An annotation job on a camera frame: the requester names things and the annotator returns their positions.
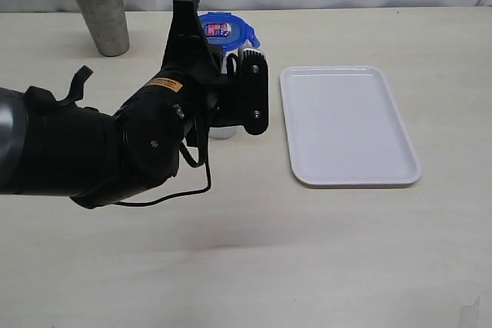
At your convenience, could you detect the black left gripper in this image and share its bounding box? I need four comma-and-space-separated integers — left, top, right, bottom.
159, 0, 231, 121

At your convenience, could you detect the blue plastic lid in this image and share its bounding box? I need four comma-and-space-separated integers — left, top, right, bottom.
198, 12, 261, 52

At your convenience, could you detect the clear plastic container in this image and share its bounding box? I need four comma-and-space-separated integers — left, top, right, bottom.
209, 48, 239, 140

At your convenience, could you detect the stainless steel cup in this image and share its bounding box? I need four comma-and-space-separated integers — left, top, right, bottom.
75, 0, 130, 57

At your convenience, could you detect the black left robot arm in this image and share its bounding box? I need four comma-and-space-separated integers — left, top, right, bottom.
1, 0, 224, 209

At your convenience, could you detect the white rectangular tray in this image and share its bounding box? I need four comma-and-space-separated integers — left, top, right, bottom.
280, 65, 422, 188

